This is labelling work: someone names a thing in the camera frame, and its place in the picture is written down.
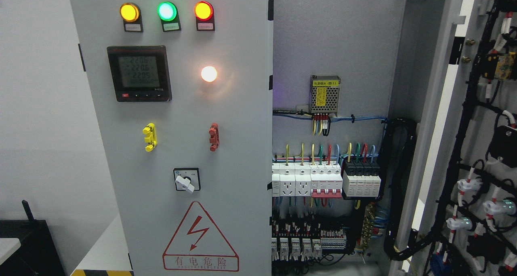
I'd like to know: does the grey cabinet door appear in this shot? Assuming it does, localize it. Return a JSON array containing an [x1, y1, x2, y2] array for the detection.
[[70, 0, 273, 276], [412, 0, 516, 276]]

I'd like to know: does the white socket breaker row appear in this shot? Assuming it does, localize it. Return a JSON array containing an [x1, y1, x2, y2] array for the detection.
[[272, 162, 311, 197]]

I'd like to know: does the white glowing indicator lamp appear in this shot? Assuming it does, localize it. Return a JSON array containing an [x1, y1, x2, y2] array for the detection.
[[201, 66, 218, 82]]

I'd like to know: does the metal mesh power supply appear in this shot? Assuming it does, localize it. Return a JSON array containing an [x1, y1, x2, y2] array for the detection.
[[309, 75, 341, 115]]

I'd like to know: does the black white surge protector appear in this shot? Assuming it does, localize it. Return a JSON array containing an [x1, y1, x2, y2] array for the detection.
[[342, 160, 382, 198]]

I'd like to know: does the red electric hazard sticker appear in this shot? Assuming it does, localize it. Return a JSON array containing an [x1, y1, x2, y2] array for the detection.
[[162, 201, 240, 272]]

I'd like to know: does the black digital power meter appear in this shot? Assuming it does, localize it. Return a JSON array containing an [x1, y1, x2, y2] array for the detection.
[[107, 45, 172, 102]]

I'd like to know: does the red indicator lamp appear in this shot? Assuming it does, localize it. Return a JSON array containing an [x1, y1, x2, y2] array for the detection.
[[194, 0, 215, 31]]

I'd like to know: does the green indicator lamp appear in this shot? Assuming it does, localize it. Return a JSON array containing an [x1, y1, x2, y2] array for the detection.
[[157, 2, 181, 32]]

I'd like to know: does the yellow indicator lamp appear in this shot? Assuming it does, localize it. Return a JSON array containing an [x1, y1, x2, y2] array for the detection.
[[119, 3, 143, 32]]

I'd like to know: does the red terminal post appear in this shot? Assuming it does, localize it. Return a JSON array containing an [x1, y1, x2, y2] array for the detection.
[[208, 123, 220, 152]]

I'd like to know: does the red handle circuit breaker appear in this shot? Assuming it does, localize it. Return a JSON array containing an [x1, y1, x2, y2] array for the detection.
[[310, 164, 343, 198]]

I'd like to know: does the white rotary selector switch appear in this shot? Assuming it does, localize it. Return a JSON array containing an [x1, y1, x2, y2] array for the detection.
[[173, 167, 201, 194]]

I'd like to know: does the yellow terminal post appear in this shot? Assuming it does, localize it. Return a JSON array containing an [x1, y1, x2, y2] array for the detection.
[[142, 123, 157, 152]]

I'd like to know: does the black right cable harness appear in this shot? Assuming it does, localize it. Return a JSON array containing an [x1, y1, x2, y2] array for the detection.
[[378, 117, 439, 261]]

